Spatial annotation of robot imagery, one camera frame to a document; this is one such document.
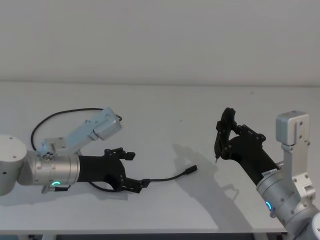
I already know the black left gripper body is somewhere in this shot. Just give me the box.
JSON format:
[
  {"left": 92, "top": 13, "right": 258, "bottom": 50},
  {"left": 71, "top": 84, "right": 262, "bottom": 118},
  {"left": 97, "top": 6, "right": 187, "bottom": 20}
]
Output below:
[{"left": 78, "top": 155, "right": 126, "bottom": 192}]

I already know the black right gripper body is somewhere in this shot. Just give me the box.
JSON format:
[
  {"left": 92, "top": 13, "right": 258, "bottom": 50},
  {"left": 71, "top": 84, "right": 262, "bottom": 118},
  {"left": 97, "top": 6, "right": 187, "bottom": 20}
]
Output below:
[{"left": 223, "top": 133, "right": 282, "bottom": 186}]

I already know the black cable with plug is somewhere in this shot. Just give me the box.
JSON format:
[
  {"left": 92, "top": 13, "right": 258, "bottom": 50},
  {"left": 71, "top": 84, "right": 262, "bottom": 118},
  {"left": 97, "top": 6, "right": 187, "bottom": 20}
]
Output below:
[{"left": 87, "top": 164, "right": 199, "bottom": 193}]

